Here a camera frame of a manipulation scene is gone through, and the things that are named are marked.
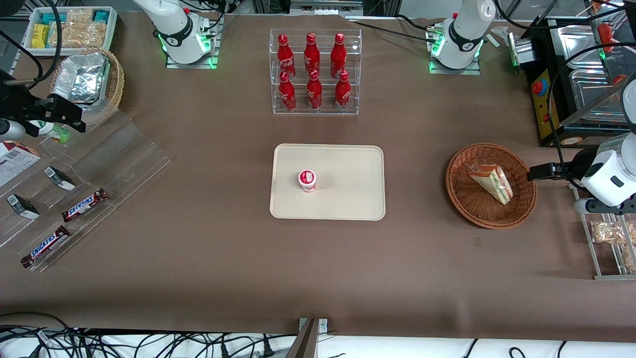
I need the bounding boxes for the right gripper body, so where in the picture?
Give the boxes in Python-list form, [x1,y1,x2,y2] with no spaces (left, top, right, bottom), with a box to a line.
[0,70,50,136]

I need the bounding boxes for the triangular sandwich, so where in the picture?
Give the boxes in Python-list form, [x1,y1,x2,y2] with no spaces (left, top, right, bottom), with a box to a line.
[468,165,514,205]

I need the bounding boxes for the aluminium foil tray stack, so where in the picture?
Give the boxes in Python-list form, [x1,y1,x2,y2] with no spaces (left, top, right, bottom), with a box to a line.
[52,52,110,106]

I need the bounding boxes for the deep tan wicker basket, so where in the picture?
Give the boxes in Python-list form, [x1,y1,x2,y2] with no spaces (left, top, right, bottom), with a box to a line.
[50,47,125,128]

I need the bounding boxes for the shallow round brown wicker basket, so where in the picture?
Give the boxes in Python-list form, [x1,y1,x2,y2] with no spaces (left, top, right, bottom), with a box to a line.
[446,143,538,230]

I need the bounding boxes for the cream plastic tray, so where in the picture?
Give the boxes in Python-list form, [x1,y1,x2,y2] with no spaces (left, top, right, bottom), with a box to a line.
[270,144,386,221]

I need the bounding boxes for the green bottle with white cap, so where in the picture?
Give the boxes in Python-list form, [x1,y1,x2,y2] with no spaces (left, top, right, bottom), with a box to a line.
[30,119,71,144]

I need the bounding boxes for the black food warmer cabinet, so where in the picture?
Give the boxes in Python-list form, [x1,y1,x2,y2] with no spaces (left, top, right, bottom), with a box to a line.
[527,15,636,148]

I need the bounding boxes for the small black box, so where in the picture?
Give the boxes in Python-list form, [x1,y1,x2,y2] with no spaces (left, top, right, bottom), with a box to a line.
[6,194,40,220]
[44,166,77,191]

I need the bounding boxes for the white carton with barcode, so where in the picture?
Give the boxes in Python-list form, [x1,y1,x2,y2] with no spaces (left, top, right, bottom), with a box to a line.
[0,141,41,188]

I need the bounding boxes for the clear acrylic stepped display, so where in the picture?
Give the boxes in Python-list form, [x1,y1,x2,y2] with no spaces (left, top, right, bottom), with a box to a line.
[0,109,173,273]

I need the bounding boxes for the clear bag of crackers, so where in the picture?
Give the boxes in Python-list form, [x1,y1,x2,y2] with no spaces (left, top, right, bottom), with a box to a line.
[50,9,108,49]

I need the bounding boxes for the Snickers chocolate bar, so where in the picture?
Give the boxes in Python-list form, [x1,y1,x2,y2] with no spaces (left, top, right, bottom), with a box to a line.
[20,225,72,269]
[62,188,109,222]

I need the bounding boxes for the stainless steel pan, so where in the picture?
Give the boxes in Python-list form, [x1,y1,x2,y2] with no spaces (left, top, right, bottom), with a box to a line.
[556,25,605,69]
[569,70,630,125]

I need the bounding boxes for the white plastic bin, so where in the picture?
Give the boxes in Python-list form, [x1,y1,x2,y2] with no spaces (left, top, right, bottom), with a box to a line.
[22,6,118,56]

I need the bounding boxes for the teal furniture leg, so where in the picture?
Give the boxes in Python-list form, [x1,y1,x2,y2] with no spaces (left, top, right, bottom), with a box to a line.
[571,186,636,280]

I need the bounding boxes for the red cola bottle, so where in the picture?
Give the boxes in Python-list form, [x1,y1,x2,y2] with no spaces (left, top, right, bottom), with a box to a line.
[306,70,323,110]
[304,32,321,76]
[276,33,297,80]
[278,71,297,112]
[334,71,351,112]
[330,33,347,79]

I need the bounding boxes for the clear acrylic bottle rack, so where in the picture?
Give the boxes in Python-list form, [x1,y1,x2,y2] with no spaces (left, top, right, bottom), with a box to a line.
[270,28,362,116]

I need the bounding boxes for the strawberry yogurt cup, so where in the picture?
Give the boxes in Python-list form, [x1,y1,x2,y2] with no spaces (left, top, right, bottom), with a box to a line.
[298,170,318,193]

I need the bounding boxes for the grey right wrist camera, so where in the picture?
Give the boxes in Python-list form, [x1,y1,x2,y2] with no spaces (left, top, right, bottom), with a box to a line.
[0,118,26,141]

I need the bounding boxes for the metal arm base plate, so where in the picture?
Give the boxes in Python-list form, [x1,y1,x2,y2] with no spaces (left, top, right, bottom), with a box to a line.
[165,14,224,69]
[426,25,481,76]

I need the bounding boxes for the black cable tangle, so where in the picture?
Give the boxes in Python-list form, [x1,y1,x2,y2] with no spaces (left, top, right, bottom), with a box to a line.
[0,312,299,358]

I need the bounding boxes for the aluminium frame profile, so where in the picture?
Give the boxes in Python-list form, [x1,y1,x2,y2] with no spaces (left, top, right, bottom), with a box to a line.
[290,0,364,13]

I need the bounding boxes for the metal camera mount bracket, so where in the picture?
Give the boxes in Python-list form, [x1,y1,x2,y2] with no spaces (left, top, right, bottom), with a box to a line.
[286,318,329,358]

